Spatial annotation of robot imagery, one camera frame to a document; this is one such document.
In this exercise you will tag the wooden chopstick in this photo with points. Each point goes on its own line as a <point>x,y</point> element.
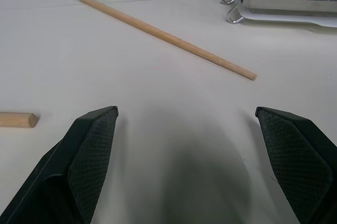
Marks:
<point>18,120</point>
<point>163,34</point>

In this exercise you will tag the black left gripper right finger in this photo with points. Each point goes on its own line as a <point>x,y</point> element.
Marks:
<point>297,155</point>

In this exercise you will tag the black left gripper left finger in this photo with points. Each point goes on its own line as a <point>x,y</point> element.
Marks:
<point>79,160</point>

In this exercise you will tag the white drip tray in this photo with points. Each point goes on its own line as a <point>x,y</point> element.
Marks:
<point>297,19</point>

